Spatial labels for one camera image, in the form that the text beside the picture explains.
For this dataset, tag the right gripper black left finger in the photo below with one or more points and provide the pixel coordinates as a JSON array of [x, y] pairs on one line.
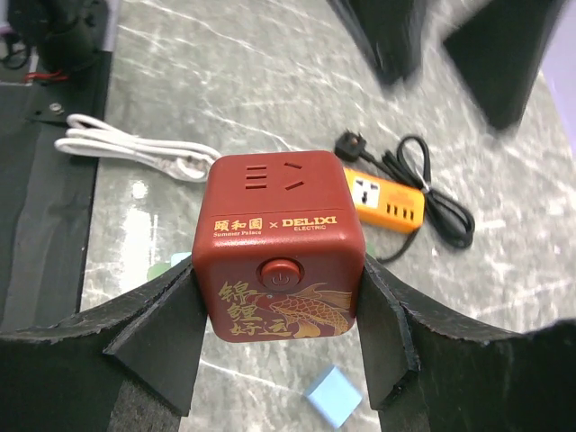
[[129, 364]]

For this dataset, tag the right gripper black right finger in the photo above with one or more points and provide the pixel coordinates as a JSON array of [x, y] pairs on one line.
[[430, 368]]

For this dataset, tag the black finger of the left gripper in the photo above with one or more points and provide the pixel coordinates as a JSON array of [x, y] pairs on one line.
[[389, 35], [497, 53]]

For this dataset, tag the red cube socket adapter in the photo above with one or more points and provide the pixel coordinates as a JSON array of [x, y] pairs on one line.
[[278, 250]]

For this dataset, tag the light blue charger plug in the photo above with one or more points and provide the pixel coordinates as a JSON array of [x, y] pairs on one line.
[[333, 396]]

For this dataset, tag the green power strip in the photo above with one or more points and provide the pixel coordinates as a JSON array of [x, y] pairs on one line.
[[157, 270]]

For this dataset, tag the orange power strip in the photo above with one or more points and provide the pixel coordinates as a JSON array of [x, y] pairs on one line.
[[385, 204]]

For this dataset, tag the black base beam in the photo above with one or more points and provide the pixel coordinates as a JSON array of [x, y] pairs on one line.
[[46, 198]]

